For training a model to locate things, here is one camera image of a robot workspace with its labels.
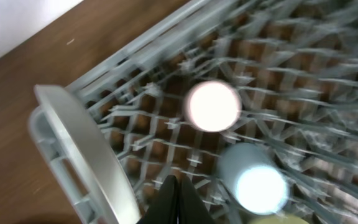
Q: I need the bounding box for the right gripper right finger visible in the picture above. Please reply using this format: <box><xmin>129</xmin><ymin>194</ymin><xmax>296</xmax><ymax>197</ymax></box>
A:
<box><xmin>178</xmin><ymin>176</ymin><xmax>215</xmax><ymax>224</ymax></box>

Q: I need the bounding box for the yellow small plate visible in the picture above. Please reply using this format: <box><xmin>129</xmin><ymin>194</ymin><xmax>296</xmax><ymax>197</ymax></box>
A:
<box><xmin>249</xmin><ymin>215</ymin><xmax>309</xmax><ymax>224</ymax></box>

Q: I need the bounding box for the grey plastic dishwasher rack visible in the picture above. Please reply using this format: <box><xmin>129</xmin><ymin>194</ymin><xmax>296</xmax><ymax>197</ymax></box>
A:
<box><xmin>29</xmin><ymin>1</ymin><xmax>358</xmax><ymax>223</ymax></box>

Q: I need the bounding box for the grey plate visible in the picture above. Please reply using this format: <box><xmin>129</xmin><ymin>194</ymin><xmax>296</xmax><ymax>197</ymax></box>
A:
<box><xmin>34</xmin><ymin>85</ymin><xmax>140</xmax><ymax>223</ymax></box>

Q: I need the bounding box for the light blue plastic cup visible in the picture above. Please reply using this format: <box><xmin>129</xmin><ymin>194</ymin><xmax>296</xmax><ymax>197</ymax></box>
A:
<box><xmin>217</xmin><ymin>142</ymin><xmax>290</xmax><ymax>215</ymax></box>

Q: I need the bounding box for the pink plastic cup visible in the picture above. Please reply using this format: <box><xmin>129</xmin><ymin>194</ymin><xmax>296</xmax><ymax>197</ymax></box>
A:
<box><xmin>183</xmin><ymin>80</ymin><xmax>242</xmax><ymax>133</ymax></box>

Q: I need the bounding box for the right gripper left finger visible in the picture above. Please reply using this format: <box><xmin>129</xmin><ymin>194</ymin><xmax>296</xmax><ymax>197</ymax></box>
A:
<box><xmin>137</xmin><ymin>175</ymin><xmax>179</xmax><ymax>224</ymax></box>

